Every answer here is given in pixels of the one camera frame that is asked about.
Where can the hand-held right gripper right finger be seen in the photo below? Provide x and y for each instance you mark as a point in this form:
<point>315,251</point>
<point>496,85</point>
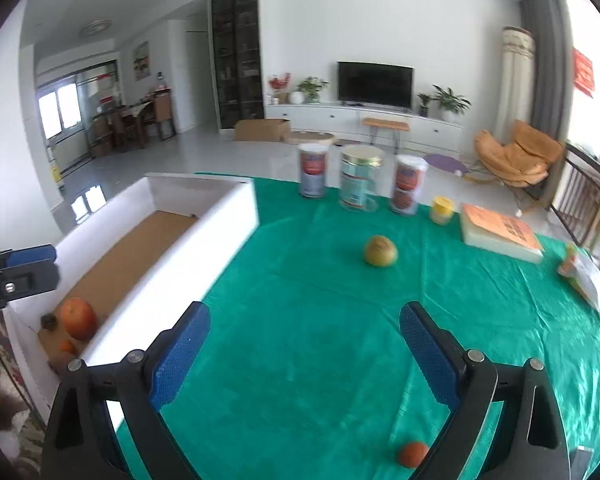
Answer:
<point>427,355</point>

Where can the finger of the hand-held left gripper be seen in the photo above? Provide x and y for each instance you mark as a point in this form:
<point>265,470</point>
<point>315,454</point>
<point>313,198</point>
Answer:
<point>30,255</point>

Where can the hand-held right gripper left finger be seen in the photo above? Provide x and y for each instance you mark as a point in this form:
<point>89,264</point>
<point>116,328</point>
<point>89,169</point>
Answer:
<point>180,355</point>

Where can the dark wrinkled fruit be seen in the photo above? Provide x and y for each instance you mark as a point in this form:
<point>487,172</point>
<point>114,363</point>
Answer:
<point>49,322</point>

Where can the red apple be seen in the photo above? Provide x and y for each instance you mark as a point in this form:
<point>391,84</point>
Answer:
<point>78,317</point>

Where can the small orange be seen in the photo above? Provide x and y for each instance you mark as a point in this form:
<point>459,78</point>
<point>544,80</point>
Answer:
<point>68,347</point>

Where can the brown-green pear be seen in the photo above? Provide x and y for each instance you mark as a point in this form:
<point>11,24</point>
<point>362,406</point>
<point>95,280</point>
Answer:
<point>380,251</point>

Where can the white box with cardboard bottom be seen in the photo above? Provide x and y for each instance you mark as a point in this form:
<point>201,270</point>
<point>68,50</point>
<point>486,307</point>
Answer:
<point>220,220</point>

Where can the rough orange-red fruit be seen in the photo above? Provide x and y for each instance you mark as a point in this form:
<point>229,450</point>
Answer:
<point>413,455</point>

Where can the green patterned tablecloth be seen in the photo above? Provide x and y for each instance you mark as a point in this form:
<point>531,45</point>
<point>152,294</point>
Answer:
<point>330,310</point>

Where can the white box with orange label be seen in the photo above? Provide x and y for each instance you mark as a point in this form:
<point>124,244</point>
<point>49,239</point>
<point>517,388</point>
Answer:
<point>500,232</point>

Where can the yellow lidded jar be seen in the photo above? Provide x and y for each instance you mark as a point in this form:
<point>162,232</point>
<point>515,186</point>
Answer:
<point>442,210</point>

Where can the wooden dining table set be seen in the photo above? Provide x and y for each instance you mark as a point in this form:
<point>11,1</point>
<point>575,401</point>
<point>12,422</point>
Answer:
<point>130,120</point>

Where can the patterned rug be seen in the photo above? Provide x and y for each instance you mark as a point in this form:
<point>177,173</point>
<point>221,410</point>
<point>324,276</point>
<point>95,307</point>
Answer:
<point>15,425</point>

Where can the red label can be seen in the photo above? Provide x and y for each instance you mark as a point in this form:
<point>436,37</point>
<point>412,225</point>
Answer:
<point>408,185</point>
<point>313,170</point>

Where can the white printed plastic bag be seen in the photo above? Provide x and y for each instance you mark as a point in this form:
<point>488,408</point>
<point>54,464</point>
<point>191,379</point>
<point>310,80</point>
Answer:
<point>587,280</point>

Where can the clear jar with blue label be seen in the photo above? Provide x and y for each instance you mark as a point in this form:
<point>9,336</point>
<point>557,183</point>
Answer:
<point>360,180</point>

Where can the purple round mat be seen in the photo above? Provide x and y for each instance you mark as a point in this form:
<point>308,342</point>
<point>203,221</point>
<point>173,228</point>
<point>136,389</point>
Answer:
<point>445,164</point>

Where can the orange lounge chair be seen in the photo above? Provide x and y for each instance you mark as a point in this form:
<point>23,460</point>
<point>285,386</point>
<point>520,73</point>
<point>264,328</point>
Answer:
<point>520,155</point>

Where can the wooden bench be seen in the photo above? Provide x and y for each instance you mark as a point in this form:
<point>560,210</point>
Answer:
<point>580,185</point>

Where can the wooden stool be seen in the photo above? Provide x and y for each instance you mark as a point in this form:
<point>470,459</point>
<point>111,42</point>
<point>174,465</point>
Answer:
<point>385,124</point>

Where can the round ceiling light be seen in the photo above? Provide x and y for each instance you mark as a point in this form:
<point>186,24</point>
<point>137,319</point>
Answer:
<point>95,28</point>

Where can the small potted plant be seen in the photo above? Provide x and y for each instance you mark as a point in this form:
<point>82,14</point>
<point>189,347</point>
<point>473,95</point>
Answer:
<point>424,105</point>

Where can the large potted plant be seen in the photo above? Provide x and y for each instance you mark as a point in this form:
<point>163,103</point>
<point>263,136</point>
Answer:
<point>450,102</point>

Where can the white television cabinet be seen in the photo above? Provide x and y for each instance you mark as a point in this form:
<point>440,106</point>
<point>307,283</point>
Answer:
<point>325,115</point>

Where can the black television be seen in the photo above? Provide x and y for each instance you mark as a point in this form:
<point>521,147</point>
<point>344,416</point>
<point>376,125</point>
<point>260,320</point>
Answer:
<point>375,85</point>

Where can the white vase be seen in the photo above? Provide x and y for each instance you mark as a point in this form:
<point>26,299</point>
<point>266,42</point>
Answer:
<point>296,97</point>

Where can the white standing air conditioner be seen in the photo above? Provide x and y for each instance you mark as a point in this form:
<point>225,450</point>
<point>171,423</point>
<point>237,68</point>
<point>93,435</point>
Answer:
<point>515,85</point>

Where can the red flower arrangement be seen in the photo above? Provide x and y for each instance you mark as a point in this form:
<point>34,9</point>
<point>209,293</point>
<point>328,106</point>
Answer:
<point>280,85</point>

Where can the dark glass bookcase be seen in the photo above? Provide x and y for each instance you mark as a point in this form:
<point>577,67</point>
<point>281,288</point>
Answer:
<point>237,55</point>

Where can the leafy green potted plant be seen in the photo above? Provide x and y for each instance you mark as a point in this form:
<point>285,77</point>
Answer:
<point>311,89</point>

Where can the grey curtain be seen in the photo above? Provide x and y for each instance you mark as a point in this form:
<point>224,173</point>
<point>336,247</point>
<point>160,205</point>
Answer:
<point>547,60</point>

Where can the framed wall picture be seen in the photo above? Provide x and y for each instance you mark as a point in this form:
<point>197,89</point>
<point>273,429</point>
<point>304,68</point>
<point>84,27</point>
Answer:
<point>142,61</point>

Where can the red wall poster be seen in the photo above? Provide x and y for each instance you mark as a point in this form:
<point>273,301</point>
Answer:
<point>583,72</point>

